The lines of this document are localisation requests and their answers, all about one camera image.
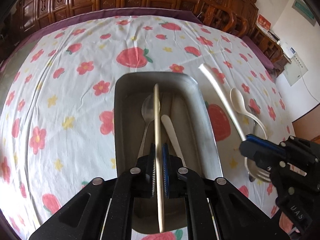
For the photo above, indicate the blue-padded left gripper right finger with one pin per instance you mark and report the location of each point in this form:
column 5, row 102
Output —
column 166, row 169

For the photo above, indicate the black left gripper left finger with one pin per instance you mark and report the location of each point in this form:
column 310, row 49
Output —
column 151, row 169

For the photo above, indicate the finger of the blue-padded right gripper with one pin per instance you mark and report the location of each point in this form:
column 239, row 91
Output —
column 265, row 144

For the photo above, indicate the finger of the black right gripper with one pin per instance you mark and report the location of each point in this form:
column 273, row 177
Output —
column 262, row 158

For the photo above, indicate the white plastic knife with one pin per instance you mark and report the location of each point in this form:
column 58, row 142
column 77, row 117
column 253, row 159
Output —
column 168, row 125

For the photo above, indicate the large steel spoon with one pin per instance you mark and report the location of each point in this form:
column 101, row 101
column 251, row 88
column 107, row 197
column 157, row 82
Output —
column 148, row 117

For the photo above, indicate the white plastic spoon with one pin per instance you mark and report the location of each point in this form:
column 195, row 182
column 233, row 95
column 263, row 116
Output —
column 238, row 104

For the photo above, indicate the white plastic fork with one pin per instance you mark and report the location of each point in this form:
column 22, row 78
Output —
column 250, row 165

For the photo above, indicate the steel fork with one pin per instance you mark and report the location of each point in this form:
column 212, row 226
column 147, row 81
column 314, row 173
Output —
column 254, row 125

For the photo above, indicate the right hand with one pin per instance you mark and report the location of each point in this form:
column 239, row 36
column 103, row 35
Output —
column 286, row 224

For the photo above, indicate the grey metal tray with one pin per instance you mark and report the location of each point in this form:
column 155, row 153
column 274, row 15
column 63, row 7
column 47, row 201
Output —
column 181, row 99

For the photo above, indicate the wooden side cabinet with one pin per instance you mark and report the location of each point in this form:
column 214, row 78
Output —
column 270, row 49

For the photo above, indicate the strawberry flower print tablecloth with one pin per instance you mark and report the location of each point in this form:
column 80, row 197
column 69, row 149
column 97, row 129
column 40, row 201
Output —
column 57, row 110

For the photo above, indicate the red box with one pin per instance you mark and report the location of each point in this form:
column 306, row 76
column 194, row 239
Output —
column 263, row 23

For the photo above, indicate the carved wooden chair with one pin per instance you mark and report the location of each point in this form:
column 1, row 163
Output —
column 219, row 17

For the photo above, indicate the purple bed sheet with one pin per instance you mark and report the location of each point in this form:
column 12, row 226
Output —
column 134, row 12

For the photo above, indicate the steel spoon smiley handle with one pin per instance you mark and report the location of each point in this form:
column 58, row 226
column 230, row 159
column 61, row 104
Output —
column 252, row 177

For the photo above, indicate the white wall panel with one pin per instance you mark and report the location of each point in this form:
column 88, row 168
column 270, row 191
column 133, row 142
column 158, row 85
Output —
column 294, row 70

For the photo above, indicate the green framed wall sign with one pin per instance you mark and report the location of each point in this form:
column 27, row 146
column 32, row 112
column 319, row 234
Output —
column 304, row 10

